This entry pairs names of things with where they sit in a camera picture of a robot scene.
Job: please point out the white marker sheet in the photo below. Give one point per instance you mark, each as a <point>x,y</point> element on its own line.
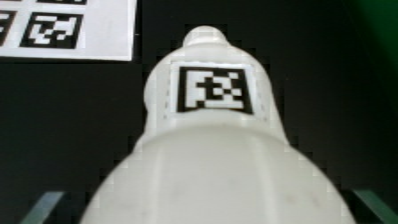
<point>67,29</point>

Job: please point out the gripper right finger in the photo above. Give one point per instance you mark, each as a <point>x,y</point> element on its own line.
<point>376,206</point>

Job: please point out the white lamp bulb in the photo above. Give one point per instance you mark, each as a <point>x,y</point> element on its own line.
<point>213,172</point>

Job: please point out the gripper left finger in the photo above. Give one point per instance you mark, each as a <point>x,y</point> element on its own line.
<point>42,207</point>

